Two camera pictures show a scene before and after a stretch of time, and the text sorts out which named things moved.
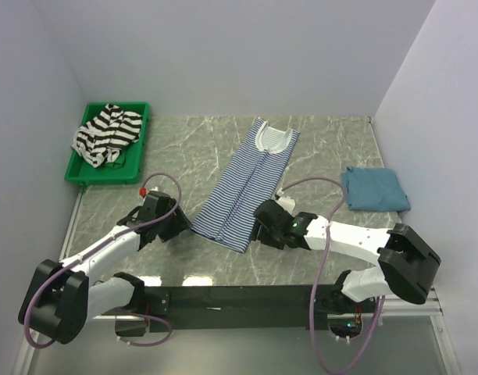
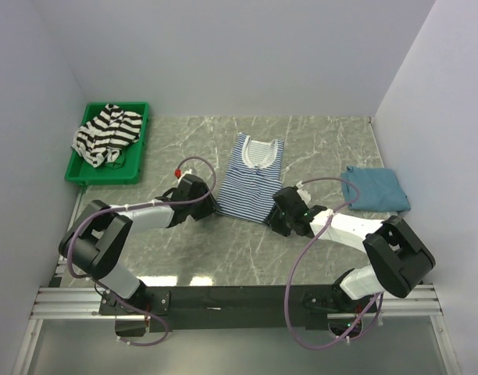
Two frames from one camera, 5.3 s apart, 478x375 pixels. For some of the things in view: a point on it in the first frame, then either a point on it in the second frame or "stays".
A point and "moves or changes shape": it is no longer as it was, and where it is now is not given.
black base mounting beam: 227,308 stays
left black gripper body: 163,220 -> 196,206
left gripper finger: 171,230 -> 203,213
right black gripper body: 265,230 -> 286,218
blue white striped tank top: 245,184 moves or changes shape
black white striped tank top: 101,138 stays
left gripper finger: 181,223 -> 211,204
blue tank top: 374,190 stays
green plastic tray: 127,169 stays
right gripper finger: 275,239 -> 286,227
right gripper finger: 257,231 -> 273,218
